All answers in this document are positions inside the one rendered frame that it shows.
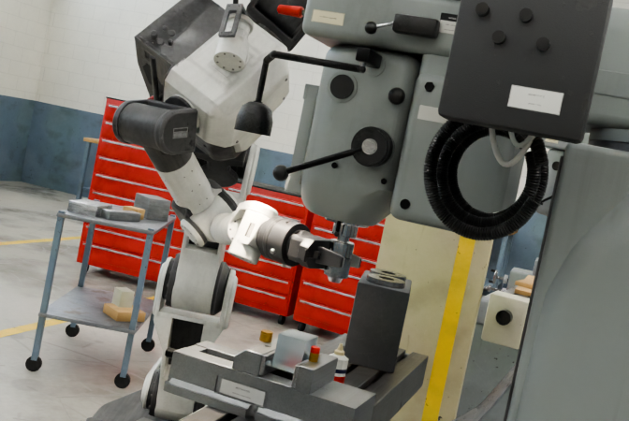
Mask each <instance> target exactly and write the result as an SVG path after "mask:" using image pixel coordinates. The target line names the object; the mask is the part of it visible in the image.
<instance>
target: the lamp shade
mask: <svg viewBox="0 0 629 421"><path fill-rule="evenodd" d="M272 125H273V120H272V112H271V109H270V108H269V107H268V106H267V105H266V104H263V102H259V101H255V100H254V101H250V102H247V103H245V104H243V105H242V106H241V109H240V111H239V112H238V114H237V117H236V122H235V127H234V129H236V130H241V131H245V132H250V133H255V134H259V135H264V136H269V137H270V136H271V130H272Z"/></svg>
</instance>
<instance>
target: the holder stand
mask: <svg viewBox="0 0 629 421"><path fill-rule="evenodd" d="M411 284H412V281H411V280H408V279H406V276H405V275H403V274H401V273H398V272H394V271H390V270H386V269H370V270H365V271H364V273H363V275H362V276H361V278H360V280H359V281H358V286H357V291H356V295H355V300H354V304H353V309H352V313H351V318H350V323H349V328H348V332H347V337H346V341H345V346H344V355H345V356H346V357H347V358H348V359H349V360H348V363H350V364H354V365H359V366H362V367H366V368H370V369H375V370H381V371H386V372H390V373H393V372H394V369H395V364H396V360H397V355H398V351H399V346H400V341H401V337H402V329H403V324H404V319H405V315H406V311H407V306H408V301H409V297H410V291H411Z"/></svg>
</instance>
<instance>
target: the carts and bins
mask: <svg viewBox="0 0 629 421"><path fill-rule="evenodd" d="M170 203H171V201H169V200H167V199H164V198H163V197H160V196H154V195H147V194H140V193H136V197H135V203H134V207H132V206H118V205H113V204H109V203H104V202H100V200H98V199H94V200H90V199H76V200H69V202H68V208H67V210H59V211H58V212H57V214H56V216H57V221H56V226H55V230H54V236H53V241H52V247H51V255H50V261H49V265H48V271H47V276H46V281H45V286H44V291H43V297H42V301H41V306H40V312H39V313H38V322H37V331H36V336H35V341H34V346H33V352H32V356H30V357H28V358H27V359H26V362H25V367H26V368H27V369H28V370H29V371H37V370H39V369H40V368H41V366H42V360H41V358H40V357H39V352H40V347H41V342H42V337H43V331H44V326H45V322H46V318H50V319H55V320H60V321H66V322H70V323H71V324H69V325H68V326H67V327H66V335H67V336H69V337H75V336H77V335H78V334H79V332H80V328H79V326H78V325H77V324H80V325H85V326H90V327H99V328H104V329H108V330H113V331H119V332H123V333H128V335H127V340H126V345H125V349H124V359H123V364H122V368H121V372H120V373H118V374H117V375H116V377H115V379H114V383H115V385H116V386H117V387H119V388H126V387H128V386H129V384H130V382H131V378H130V376H129V375H128V374H127V371H128V366H129V361H130V356H131V351H132V346H133V341H134V337H135V334H136V333H137V331H138V330H139V329H140V327H141V326H142V325H143V324H144V323H145V321H146V320H147V319H148V318H149V316H150V315H151V319H150V324H149V328H148V333H147V338H146V339H144V340H143V341H142V343H141V348H142V349H143V350H144V351H146V352H150V351H152V350H153V349H154V346H155V342H154V340H153V334H154V314H153V306H154V299H148V298H143V297H142V293H143V287H144V283H145V278H146V273H147V268H148V263H149V258H150V253H151V249H152V243H153V238H154V234H156V233H157V232H159V231H160V230H162V229H163V228H165V227H166V226H167V225H168V231H167V235H166V240H165V246H164V251H163V255H162V260H161V265H160V269H161V267H162V265H163V264H164V263H165V262H166V261H167V259H168V252H169V246H170V242H171V237H172V232H173V227H174V222H175V220H176V215H174V214H171V215H168V213H169V208H170ZM65 218H67V219H72V220H77V221H82V222H86V223H90V224H89V229H88V234H87V239H86V244H85V249H84V254H83V259H82V264H81V269H80V278H79V283H78V286H77V287H75V288H74V289H72V290H71V291H69V292H68V293H66V294H65V295H63V296H62V297H60V298H59V299H57V300H56V301H54V302H53V303H52V304H51V305H49V301H50V296H51V287H52V282H53V276H54V272H55V267H56V261H57V256H58V251H59V246H60V241H61V236H62V231H63V225H64V220H65ZM95 225H105V226H110V227H115V228H120V229H124V230H129V231H134V232H139V233H143V234H147V237H146V241H145V247H144V252H143V257H142V261H141V267H140V272H139V280H138V285H137V291H136V295H135V296H134V294H135V292H134V291H132V290H130V289H129V288H127V287H114V292H111V291H106V290H100V289H95V288H91V287H86V286H84V282H85V277H86V272H87V267H88V262H89V257H90V252H91V247H92V242H93V236H94V232H95Z"/></svg>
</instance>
